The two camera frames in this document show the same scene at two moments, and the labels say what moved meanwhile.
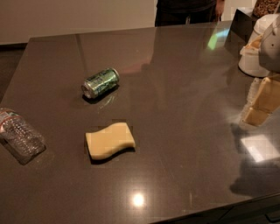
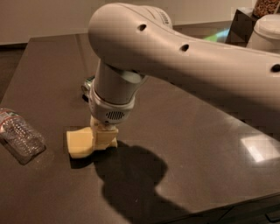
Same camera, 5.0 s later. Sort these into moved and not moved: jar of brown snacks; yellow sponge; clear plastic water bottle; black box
Moved: yellow sponge
Not moved: jar of brown snacks; clear plastic water bottle; black box
